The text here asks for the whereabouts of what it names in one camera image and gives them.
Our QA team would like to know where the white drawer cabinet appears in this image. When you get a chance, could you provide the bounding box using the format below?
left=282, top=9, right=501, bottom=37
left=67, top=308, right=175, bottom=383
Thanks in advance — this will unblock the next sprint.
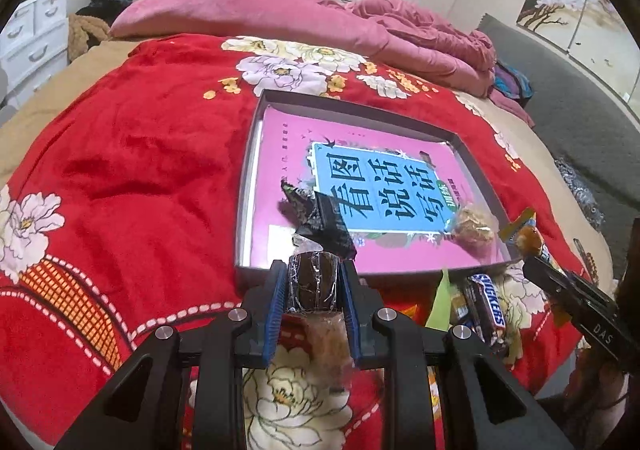
left=0, top=0, right=69, bottom=111

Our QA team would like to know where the grey patterned cloth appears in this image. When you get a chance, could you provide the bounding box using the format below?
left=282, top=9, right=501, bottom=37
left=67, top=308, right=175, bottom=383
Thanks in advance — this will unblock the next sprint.
left=552, top=157, right=606, bottom=231

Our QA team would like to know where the green snack packet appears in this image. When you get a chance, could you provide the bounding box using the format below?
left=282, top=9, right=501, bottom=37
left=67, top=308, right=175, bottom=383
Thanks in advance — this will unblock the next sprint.
left=425, top=270, right=453, bottom=331

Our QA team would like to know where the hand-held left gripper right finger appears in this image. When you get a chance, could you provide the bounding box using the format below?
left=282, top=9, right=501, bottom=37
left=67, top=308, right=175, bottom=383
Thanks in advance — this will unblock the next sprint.
left=340, top=260, right=576, bottom=450

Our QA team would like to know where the brown cake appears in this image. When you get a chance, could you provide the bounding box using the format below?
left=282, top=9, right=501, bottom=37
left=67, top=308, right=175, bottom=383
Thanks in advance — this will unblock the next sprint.
left=285, top=239, right=353, bottom=381

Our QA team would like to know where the tan snack packet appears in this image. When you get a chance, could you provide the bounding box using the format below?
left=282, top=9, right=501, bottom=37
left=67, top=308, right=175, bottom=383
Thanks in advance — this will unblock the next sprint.
left=450, top=287, right=473, bottom=326

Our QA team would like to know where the grey padded headboard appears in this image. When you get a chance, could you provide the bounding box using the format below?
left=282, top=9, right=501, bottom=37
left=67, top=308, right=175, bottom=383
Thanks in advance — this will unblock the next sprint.
left=477, top=12, right=640, bottom=231

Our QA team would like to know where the red floral blanket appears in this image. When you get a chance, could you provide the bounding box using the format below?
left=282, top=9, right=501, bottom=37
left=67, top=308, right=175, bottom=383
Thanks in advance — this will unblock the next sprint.
left=0, top=32, right=608, bottom=450

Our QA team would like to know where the puffed rice cake clear wrap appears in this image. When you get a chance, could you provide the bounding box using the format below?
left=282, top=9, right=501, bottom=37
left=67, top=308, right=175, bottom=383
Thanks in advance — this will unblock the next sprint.
left=447, top=205, right=501, bottom=248

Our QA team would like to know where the brown knitted blanket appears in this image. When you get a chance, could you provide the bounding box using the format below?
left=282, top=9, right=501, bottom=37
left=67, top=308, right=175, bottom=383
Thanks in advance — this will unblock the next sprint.
left=67, top=12, right=111, bottom=63

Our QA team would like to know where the floral wall painting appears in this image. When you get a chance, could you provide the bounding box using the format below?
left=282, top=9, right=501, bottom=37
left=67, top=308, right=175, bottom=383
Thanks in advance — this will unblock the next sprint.
left=515, top=0, right=640, bottom=96

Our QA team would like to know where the pink quilt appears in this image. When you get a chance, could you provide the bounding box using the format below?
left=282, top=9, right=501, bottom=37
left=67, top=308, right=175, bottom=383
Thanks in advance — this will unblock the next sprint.
left=107, top=0, right=536, bottom=126

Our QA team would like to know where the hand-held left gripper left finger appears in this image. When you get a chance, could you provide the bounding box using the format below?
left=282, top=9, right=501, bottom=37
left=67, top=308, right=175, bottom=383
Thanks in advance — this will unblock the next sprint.
left=52, top=260, right=288, bottom=450

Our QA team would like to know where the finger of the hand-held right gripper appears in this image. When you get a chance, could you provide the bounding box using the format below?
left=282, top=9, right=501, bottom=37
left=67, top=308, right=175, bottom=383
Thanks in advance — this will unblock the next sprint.
left=522, top=255, right=616, bottom=318

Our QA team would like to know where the black snack packet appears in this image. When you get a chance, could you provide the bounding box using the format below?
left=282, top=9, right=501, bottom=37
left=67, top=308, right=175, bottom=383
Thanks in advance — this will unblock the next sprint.
left=279, top=180, right=358, bottom=261

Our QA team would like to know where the yellow snack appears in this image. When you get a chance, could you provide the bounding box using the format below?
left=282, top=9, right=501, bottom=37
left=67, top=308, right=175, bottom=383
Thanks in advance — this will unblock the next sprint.
left=500, top=207, right=546, bottom=256

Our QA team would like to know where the colourful striped cloth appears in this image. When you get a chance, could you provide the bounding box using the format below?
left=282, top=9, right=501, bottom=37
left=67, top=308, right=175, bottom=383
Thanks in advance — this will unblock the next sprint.
left=492, top=60, right=536, bottom=106

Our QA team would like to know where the grey shallow cardboard box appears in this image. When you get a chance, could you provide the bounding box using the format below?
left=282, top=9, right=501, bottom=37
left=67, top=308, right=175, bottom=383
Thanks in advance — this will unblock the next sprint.
left=234, top=89, right=523, bottom=285

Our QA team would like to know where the brown chocolate bar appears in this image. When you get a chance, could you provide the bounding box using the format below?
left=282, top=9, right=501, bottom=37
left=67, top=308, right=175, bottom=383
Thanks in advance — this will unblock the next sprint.
left=462, top=272, right=511, bottom=348

